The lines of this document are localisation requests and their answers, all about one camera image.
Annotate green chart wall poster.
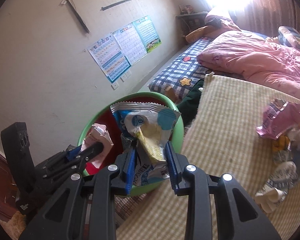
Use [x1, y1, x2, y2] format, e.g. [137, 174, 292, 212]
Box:
[133, 15, 162, 53]

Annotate white chart wall poster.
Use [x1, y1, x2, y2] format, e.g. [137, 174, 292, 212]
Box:
[112, 23, 148, 65]

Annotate folded pink purple quilt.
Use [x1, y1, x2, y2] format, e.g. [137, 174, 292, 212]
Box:
[205, 6, 240, 32]

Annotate light blue cake packet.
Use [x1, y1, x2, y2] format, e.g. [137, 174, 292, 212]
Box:
[110, 99, 179, 188]

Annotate blue silver crinkled wrapper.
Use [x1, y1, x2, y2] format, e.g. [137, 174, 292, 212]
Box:
[266, 147, 300, 193]

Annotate dark green cloth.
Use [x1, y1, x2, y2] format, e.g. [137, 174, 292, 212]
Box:
[176, 79, 205, 128]

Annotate pink white carton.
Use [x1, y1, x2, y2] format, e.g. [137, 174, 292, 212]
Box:
[80, 123, 114, 168]

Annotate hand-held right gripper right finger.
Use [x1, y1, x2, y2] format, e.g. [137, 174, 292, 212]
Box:
[165, 141, 282, 240]

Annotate green and red plastic basin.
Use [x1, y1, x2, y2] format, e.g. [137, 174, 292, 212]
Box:
[76, 92, 184, 197]

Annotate black wall bracket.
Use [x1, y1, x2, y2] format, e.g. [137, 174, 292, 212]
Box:
[60, 0, 90, 34]

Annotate green striped tablecloth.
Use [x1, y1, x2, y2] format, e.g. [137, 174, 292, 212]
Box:
[115, 74, 300, 240]

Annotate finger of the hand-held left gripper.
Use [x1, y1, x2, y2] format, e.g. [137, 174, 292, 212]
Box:
[41, 144, 83, 170]
[44, 142, 103, 179]

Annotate beige fluffy rug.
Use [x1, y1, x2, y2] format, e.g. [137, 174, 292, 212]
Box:
[0, 209, 30, 240]

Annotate blue checkered bed sheet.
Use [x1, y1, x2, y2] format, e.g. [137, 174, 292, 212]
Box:
[148, 37, 215, 98]

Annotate brown wooden cabinet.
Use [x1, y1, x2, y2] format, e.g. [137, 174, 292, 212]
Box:
[0, 142, 17, 222]

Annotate blue chart wall poster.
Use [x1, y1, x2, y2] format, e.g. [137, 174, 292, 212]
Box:
[87, 37, 131, 83]

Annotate white crumpled tissue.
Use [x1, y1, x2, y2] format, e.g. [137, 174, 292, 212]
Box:
[255, 187, 288, 213]

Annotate grey wall rail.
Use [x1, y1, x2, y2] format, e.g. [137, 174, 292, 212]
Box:
[101, 0, 132, 12]

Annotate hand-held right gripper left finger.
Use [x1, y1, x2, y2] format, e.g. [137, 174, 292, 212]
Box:
[19, 145, 138, 240]

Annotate orange blanket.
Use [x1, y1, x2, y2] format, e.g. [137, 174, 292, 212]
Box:
[185, 25, 215, 43]

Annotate small dark side table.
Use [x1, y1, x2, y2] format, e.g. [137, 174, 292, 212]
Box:
[175, 12, 210, 38]

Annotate blue checkered pillow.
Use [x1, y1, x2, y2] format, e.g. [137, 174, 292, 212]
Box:
[277, 26, 300, 49]

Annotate wide pink curtain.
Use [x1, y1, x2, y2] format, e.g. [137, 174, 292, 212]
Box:
[245, 0, 300, 38]

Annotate large pink snack wrapper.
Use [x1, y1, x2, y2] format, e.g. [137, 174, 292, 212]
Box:
[255, 99, 300, 140]

